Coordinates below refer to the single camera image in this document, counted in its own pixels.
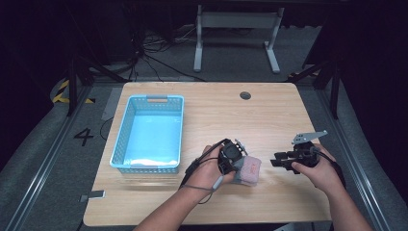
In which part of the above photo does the person's right hand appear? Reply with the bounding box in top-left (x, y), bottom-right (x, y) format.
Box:
top-left (291, 143), bottom-right (346, 195)

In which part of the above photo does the light blue plastic basket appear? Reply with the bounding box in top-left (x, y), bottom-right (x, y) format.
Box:
top-left (109, 93), bottom-right (186, 175)

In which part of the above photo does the aluminium floor rail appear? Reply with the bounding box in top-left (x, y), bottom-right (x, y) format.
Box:
top-left (4, 84), bottom-right (94, 231)
top-left (315, 89), bottom-right (392, 231)

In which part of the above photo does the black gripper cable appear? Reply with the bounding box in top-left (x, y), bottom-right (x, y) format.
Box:
top-left (310, 145), bottom-right (347, 189)
top-left (179, 138), bottom-right (231, 191)

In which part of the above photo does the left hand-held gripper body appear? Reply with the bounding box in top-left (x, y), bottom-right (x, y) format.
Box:
top-left (217, 138), bottom-right (248, 176)

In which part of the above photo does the tangle of black floor cables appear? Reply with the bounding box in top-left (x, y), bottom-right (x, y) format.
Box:
top-left (127, 23), bottom-right (207, 83)

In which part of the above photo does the grey floor tape patch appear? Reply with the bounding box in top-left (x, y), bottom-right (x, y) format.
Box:
top-left (101, 87), bottom-right (123, 122)

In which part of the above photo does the thin black cable loop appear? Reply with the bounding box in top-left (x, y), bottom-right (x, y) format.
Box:
top-left (99, 116), bottom-right (115, 141)

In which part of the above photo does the person's left hand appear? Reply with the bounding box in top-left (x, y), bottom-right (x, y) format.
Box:
top-left (184, 144), bottom-right (237, 197)

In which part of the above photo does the small grey and white block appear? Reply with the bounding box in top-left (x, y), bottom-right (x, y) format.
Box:
top-left (79, 190), bottom-right (107, 203)

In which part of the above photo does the yellow and black floor tape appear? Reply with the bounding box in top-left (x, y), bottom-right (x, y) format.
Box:
top-left (51, 79), bottom-right (96, 105)

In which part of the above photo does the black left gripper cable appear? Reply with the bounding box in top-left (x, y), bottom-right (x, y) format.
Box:
top-left (179, 138), bottom-right (231, 191)

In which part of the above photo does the black metal stand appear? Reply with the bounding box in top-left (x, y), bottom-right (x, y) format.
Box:
top-left (64, 53), bottom-right (130, 117)
top-left (286, 57), bottom-right (342, 120)

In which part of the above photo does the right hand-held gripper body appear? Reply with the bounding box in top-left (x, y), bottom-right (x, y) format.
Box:
top-left (290, 129), bottom-right (329, 168)

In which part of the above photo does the grey wrist strap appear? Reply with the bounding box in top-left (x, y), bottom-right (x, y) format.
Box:
top-left (180, 174), bottom-right (224, 206)

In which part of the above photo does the white metal stand frame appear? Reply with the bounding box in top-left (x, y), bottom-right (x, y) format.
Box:
top-left (192, 4), bottom-right (286, 74)

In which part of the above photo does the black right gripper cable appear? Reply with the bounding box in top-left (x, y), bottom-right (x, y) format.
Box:
top-left (310, 145), bottom-right (347, 189)

